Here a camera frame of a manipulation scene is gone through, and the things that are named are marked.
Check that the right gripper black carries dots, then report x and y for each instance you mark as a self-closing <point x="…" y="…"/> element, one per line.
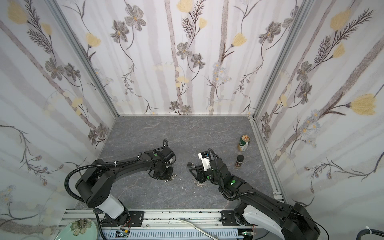
<point x="199" y="171"/>

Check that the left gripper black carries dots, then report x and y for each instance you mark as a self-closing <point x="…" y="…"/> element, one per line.
<point x="163" y="174"/>

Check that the black padlock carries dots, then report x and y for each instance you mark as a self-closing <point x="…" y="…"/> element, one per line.
<point x="190" y="165"/>

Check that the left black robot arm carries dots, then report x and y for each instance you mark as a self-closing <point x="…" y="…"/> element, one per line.
<point x="96" y="183"/>

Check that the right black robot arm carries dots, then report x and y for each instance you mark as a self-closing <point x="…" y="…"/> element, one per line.
<point x="288" y="222"/>

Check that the small dark spice bottle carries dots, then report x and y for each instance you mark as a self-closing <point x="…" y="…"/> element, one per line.
<point x="240" y="159"/>

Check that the green beer can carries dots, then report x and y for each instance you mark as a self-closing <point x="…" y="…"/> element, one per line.
<point x="243" y="143"/>

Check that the green floral plate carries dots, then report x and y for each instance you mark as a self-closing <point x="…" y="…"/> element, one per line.
<point x="82" y="229"/>

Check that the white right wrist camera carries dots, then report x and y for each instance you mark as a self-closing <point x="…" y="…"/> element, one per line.
<point x="206" y="158"/>

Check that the white slotted cable duct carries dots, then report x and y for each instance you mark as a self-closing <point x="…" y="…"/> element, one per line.
<point x="175" y="234"/>

